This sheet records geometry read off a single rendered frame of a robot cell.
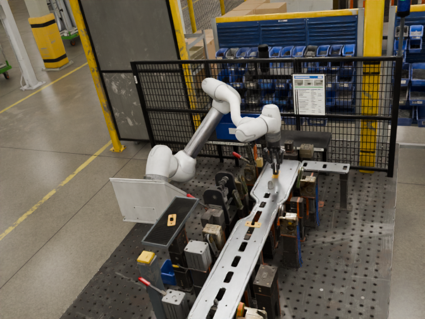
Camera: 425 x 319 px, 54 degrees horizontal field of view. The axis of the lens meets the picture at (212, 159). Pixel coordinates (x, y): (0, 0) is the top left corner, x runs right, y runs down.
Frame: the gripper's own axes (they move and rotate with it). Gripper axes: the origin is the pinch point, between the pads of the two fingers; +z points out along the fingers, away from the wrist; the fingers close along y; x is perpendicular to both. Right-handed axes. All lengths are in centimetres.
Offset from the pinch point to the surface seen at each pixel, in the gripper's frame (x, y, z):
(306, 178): -6.4, 19.8, 0.8
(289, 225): -43.2, 18.7, 5.2
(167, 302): -109, -17, 0
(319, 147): 33.0, 20.3, 2.1
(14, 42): 366, -594, 12
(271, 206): -29.3, 5.2, 5.5
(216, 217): -53, -17, -2
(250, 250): -66, 5, 6
